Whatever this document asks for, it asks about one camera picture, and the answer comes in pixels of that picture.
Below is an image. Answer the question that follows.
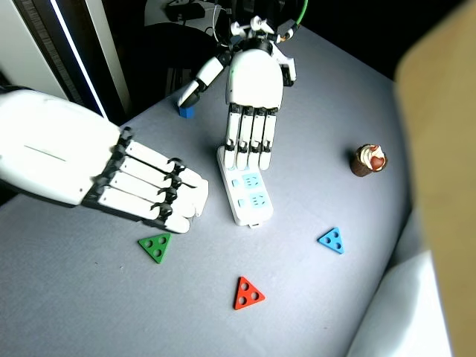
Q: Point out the tan blurred panel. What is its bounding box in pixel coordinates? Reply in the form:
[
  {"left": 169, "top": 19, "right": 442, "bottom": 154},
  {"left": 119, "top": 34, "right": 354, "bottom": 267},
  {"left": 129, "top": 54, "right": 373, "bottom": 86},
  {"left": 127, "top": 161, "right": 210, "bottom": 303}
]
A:
[{"left": 393, "top": 0, "right": 476, "bottom": 357}]

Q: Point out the white door panel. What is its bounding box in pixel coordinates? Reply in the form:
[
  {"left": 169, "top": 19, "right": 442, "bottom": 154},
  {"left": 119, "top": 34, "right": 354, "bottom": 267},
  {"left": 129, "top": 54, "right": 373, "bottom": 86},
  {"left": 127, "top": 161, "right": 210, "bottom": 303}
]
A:
[{"left": 84, "top": 0, "right": 132, "bottom": 111}]

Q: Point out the white power strip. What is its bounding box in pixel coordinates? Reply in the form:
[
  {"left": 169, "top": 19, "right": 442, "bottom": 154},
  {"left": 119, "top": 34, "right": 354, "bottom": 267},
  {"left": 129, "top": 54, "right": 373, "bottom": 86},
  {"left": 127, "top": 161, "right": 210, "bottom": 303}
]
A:
[{"left": 216, "top": 145, "right": 274, "bottom": 228}]

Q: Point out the blue triangle with three holes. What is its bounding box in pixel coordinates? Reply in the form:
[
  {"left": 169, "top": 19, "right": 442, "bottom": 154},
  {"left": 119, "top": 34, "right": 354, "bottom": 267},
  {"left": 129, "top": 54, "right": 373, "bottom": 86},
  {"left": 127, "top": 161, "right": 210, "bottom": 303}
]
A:
[{"left": 317, "top": 227, "right": 345, "bottom": 255}]

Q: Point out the black device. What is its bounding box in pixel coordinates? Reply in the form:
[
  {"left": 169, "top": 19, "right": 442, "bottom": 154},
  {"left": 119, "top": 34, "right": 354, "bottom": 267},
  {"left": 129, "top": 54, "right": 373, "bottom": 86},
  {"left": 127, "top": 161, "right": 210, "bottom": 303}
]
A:
[{"left": 165, "top": 0, "right": 205, "bottom": 22}]

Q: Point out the grey table cloth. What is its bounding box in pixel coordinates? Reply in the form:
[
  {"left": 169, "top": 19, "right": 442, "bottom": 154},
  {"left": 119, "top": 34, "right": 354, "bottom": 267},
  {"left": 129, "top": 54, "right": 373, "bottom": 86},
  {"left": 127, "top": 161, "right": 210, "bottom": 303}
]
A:
[{"left": 0, "top": 25, "right": 414, "bottom": 357}]

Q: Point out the toy chocolate cupcake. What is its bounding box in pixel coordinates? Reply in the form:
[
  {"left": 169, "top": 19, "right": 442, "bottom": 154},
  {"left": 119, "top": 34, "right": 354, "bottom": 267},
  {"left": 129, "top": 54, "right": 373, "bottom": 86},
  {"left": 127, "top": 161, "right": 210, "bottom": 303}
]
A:
[{"left": 350, "top": 144, "right": 388, "bottom": 178}]

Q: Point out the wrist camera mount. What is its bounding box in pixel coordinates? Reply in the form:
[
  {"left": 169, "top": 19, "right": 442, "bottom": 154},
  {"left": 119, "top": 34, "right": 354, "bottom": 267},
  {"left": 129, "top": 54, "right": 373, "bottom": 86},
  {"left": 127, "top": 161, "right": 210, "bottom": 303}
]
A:
[{"left": 273, "top": 40, "right": 298, "bottom": 87}]

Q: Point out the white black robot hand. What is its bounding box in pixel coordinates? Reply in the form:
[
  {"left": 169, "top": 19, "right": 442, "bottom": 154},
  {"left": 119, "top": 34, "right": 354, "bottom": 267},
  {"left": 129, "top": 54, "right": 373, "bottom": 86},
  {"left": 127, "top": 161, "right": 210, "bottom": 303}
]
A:
[
  {"left": 176, "top": 48, "right": 286, "bottom": 171},
  {"left": 0, "top": 87, "right": 210, "bottom": 234}
]

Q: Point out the green triangle with three holes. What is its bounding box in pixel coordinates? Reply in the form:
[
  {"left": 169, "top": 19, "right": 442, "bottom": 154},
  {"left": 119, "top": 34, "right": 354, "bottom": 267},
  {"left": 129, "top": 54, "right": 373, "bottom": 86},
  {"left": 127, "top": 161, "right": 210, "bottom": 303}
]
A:
[{"left": 138, "top": 232, "right": 172, "bottom": 265}]

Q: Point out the white blurred surface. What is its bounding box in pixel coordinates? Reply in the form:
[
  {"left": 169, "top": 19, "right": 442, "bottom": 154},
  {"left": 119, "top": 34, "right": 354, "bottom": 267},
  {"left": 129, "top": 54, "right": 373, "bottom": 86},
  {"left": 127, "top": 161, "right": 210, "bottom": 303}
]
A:
[{"left": 345, "top": 208, "right": 453, "bottom": 357}]

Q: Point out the red triangle with three holes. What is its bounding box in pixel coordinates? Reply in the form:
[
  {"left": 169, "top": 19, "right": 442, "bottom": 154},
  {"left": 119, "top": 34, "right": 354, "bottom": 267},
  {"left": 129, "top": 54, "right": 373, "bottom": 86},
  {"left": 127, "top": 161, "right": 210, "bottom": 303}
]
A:
[{"left": 233, "top": 276, "right": 266, "bottom": 311}]

